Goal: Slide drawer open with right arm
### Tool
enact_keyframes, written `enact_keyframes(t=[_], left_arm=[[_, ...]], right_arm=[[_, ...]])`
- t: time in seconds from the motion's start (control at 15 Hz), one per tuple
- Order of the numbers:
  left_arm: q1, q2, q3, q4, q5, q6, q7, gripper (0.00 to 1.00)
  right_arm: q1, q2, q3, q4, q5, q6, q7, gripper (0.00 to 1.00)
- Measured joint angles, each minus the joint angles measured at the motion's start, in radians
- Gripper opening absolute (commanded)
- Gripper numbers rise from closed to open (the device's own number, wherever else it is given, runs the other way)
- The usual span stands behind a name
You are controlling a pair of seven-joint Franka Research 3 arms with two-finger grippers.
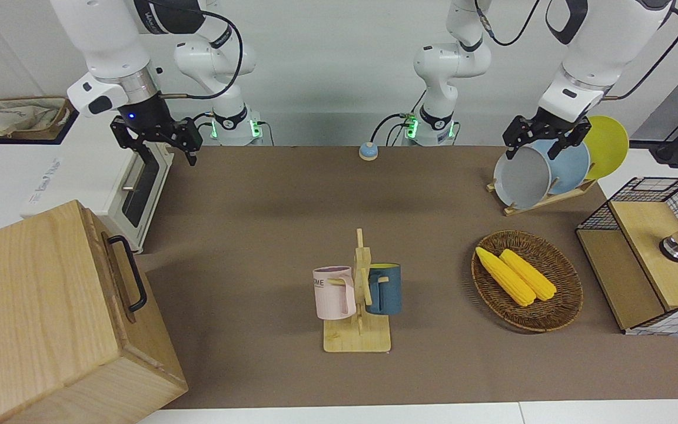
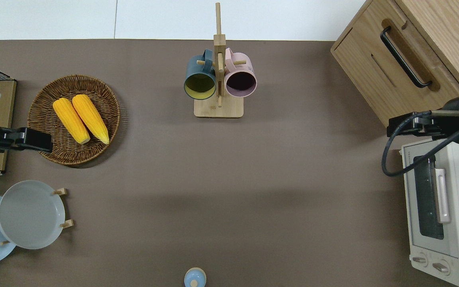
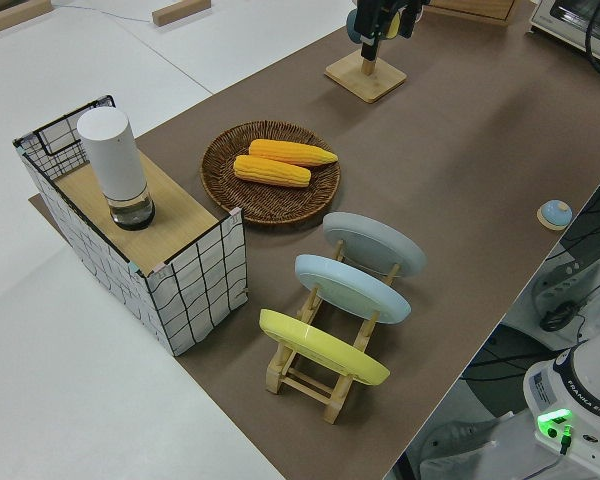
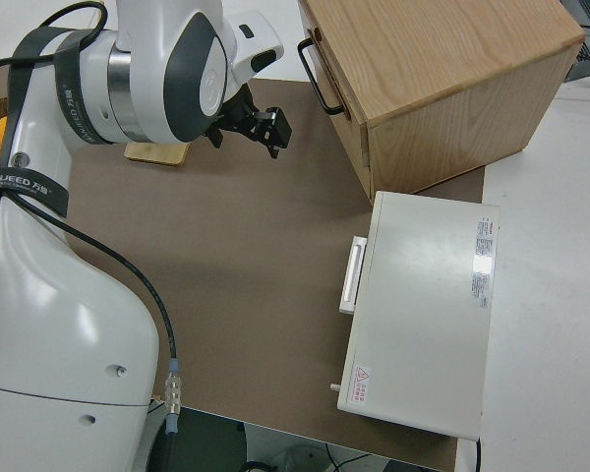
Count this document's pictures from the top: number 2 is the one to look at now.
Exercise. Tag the light wooden drawer cabinet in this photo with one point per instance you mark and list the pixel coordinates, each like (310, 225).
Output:
(452, 32)

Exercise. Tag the brown wicker basket tray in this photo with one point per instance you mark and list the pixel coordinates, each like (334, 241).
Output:
(46, 107)

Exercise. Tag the pink mug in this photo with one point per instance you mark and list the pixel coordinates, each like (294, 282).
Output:
(240, 81)

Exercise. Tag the white toaster oven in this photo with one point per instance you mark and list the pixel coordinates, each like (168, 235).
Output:
(456, 191)

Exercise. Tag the blue service bell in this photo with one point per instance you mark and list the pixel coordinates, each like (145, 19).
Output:
(195, 278)

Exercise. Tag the wooden mug tree stand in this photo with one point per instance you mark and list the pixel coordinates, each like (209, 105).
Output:
(218, 109)

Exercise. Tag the wooden plate rack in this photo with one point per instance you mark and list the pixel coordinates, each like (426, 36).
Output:
(64, 191)

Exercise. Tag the dark blue mug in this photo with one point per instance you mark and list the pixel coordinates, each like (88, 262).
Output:
(199, 85)

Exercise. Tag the light wooden drawer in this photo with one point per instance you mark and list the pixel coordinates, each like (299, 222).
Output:
(408, 48)

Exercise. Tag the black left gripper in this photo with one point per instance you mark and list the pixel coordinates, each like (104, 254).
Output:
(38, 140)

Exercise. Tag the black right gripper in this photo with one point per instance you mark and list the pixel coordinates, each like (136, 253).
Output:
(401, 125)

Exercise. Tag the yellow corn cob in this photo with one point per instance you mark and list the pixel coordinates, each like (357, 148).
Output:
(71, 120)
(90, 117)

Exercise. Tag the grey plate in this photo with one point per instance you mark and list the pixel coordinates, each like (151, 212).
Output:
(30, 215)

